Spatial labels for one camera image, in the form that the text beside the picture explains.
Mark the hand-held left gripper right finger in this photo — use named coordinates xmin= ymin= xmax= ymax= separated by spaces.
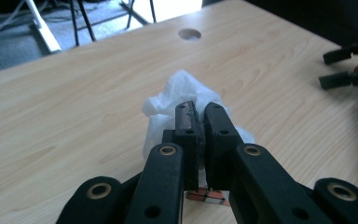
xmin=202 ymin=102 xmax=245 ymax=191

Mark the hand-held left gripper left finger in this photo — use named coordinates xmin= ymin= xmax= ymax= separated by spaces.
xmin=162 ymin=100 xmax=200 ymax=191

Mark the white wet wipe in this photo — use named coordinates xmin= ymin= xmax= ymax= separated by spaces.
xmin=141 ymin=69 xmax=256 ymax=188

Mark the black folding chair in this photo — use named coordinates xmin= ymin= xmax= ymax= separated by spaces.
xmin=69 ymin=0 xmax=158 ymax=47

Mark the bundle of floor cables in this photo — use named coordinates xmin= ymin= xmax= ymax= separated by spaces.
xmin=0 ymin=0 xmax=73 ymax=45

